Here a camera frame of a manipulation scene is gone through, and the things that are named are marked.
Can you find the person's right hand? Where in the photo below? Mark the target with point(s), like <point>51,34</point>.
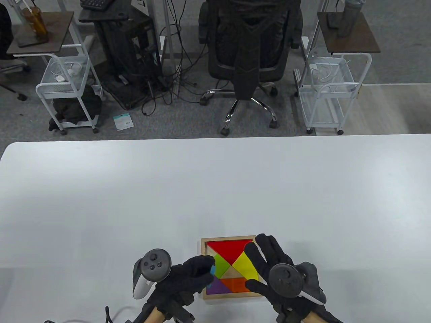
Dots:
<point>269,252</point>

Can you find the person's left hand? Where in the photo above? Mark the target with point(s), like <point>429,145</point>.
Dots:
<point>188,276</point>

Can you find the blue small triangle tangram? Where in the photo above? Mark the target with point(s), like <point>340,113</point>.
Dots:
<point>212,270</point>

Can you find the yellow triangle tangram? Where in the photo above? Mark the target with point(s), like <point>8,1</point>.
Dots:
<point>245,267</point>

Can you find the purple triangle tangram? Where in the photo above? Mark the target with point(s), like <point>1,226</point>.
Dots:
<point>217,287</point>

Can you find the green square tangram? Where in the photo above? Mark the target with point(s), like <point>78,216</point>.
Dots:
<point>220,265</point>

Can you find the wooden square tray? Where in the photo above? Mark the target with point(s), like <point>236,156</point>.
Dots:
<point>203,244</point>

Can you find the red triangle tangram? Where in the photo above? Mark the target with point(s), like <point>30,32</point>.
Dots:
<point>229,250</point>

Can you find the beige small triangle tangram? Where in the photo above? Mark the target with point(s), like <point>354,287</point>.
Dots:
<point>231,273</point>

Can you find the orange parallelogram tangram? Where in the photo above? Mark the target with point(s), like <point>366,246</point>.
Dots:
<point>235,285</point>

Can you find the person's left forearm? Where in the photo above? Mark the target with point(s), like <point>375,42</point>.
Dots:
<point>155,316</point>

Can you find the person's right forearm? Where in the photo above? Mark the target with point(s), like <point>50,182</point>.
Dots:
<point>313,318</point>

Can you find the black white hand controller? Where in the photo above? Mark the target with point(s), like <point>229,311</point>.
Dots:
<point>284,279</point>
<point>155,264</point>

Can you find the teal white packet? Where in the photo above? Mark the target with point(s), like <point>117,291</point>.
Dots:
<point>123,121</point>

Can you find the black office chair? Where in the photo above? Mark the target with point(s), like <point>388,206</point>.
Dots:
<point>249,50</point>

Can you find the black bag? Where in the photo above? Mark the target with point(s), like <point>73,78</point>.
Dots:
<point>72,109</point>

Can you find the black computer tower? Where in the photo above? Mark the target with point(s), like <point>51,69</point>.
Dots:
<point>124,60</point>

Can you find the brown side table top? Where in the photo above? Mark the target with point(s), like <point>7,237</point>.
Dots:
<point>357,40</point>
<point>50,33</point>

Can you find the white charger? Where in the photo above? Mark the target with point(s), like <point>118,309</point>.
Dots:
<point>74,70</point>

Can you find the white desk leg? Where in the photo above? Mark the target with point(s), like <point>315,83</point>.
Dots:
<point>170,33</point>

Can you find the grey swivel office chair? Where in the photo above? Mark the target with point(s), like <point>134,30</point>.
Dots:
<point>22,97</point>

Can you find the grey drink bottle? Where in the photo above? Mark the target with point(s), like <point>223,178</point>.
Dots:
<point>348,20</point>

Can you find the black small desk top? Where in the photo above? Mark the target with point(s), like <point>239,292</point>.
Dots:
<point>101,15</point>

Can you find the black phone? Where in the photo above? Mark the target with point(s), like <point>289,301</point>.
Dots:
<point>30,43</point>

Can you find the black keyboard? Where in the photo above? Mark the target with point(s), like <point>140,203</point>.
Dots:
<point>96,4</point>

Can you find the amber drink bottle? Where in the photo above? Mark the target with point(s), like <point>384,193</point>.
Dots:
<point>37,23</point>

